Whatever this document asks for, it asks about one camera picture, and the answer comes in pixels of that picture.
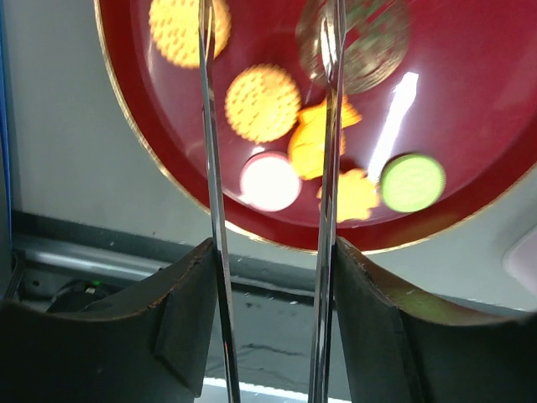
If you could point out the orange flower cookie lower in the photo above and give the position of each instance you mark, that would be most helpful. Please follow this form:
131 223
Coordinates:
357 196

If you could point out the orange round cookie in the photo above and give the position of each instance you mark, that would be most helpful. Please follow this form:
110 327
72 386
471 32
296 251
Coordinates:
262 103
174 27

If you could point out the pink cookie tin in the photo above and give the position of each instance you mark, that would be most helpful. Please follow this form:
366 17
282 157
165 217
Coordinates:
520 261

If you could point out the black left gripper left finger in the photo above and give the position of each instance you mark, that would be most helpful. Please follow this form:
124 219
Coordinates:
146 343

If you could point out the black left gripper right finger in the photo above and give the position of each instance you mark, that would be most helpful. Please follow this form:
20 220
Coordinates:
404 344

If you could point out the orange fish cookie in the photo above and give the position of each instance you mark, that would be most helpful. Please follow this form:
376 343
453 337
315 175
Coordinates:
307 143

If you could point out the pink round cookie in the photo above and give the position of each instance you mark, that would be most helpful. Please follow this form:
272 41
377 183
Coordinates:
268 182

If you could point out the green round cookie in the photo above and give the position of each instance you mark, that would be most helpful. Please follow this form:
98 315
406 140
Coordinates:
412 182

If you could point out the red round lacquer tray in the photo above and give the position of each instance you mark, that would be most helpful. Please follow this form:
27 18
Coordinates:
454 80

